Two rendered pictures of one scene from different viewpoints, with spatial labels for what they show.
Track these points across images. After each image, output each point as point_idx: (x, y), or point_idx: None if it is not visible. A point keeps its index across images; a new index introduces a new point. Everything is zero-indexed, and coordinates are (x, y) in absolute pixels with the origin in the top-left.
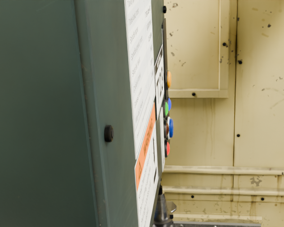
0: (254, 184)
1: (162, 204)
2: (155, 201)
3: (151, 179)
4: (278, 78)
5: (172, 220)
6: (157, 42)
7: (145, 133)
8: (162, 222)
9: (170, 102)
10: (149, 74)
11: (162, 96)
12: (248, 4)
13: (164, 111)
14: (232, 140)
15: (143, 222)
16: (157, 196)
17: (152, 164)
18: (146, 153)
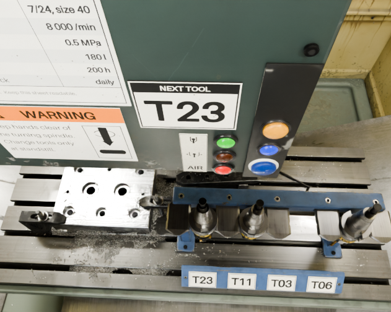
0: None
1: (358, 221)
2: (116, 164)
3: (80, 144)
4: None
5: (361, 239)
6: (185, 67)
7: (33, 106)
8: (345, 226)
9: (267, 150)
10: (69, 74)
11: (214, 127)
12: None
13: (214, 140)
14: None
15: (23, 145)
16: (132, 167)
17: (89, 139)
18: (38, 119)
